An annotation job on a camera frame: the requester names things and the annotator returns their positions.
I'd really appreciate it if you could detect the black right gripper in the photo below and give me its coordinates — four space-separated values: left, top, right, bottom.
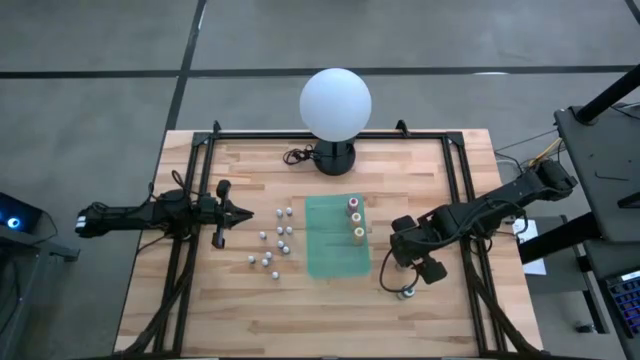
390 207 451 286

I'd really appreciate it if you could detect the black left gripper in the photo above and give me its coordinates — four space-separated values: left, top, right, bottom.
198 179 255 250

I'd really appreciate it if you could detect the green cutting mat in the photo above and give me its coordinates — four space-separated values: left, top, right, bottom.
304 193 373 280

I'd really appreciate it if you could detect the white paper sheet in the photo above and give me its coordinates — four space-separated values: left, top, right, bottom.
512 218 547 277

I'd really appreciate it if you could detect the white globe table lamp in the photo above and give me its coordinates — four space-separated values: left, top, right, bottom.
298 67 373 177

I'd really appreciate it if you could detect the black desk support beam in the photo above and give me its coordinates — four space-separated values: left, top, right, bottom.
517 212 601 265

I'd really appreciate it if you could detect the black metal stand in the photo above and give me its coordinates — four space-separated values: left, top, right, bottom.
0 227 81 360

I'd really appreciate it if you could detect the dark grey desk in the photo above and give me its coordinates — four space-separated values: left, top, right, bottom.
553 102 640 244

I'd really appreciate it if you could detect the black computer with blue light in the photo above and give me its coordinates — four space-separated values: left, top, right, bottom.
0 192 44 235

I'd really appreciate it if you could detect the backlit computer keyboard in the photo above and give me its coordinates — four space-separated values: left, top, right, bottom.
605 271 640 339

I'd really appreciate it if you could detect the black looped camera cable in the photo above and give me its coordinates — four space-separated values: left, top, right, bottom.
378 248 419 295

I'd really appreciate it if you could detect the black lamp power cable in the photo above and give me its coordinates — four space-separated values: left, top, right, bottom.
282 144 319 167

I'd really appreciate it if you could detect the black round post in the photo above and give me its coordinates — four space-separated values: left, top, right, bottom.
573 63 640 125

